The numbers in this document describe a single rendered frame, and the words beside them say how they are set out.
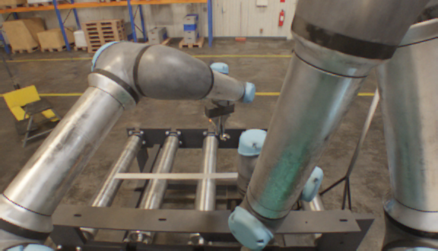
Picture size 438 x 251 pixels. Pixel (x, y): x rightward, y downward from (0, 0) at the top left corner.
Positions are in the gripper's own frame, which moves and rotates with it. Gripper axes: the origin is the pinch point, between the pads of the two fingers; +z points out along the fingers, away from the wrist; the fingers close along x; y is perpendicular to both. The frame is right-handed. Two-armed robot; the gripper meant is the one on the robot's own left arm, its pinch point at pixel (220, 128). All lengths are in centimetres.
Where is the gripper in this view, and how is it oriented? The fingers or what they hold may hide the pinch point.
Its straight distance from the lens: 108.0
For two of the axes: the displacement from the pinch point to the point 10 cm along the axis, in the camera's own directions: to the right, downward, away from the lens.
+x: -9.0, 2.2, -3.7
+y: -4.3, -4.5, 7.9
